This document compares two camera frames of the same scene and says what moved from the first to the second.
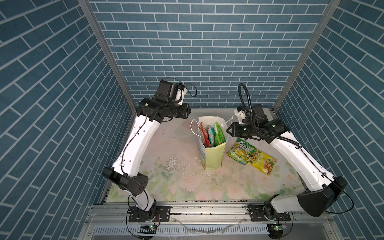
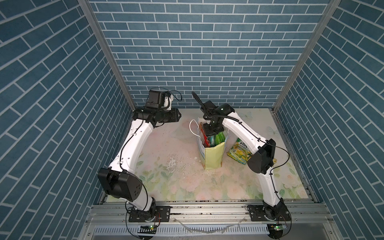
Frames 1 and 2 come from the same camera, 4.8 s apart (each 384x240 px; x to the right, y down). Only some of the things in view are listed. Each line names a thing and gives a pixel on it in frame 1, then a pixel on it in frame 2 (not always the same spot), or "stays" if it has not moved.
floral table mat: [176, 174] stays
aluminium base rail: [206, 222] stays
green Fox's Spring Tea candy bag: [241, 151] stays
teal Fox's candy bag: [211, 136] stays
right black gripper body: [243, 130] -> [210, 130]
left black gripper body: [177, 110] -> [167, 116]
